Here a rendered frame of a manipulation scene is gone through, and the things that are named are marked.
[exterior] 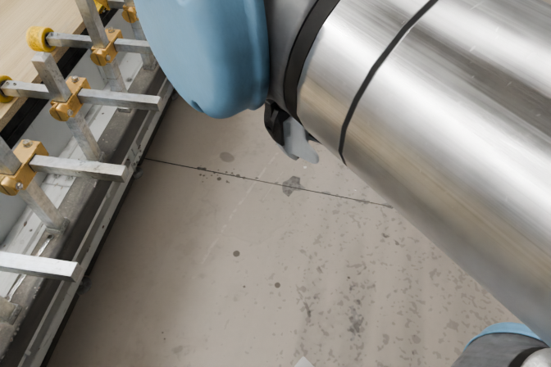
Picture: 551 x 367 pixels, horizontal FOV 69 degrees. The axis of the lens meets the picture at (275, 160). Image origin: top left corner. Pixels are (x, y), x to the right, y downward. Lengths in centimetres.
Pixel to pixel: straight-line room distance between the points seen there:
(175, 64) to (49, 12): 165
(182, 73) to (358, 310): 171
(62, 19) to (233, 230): 113
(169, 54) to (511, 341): 46
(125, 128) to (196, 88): 134
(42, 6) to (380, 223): 173
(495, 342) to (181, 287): 151
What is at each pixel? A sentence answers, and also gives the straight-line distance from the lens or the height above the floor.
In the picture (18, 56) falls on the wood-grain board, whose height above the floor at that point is 90.
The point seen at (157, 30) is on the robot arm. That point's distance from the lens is 17.
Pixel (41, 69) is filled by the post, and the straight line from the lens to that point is 118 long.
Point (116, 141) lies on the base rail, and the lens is 146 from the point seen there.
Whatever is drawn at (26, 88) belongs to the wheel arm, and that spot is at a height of 96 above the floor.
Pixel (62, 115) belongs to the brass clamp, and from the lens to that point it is 123.
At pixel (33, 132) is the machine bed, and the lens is 149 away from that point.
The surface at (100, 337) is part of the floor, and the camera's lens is 190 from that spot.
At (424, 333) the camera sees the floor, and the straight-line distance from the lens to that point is 187.
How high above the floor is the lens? 170
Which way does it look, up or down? 50 degrees down
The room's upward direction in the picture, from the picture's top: straight up
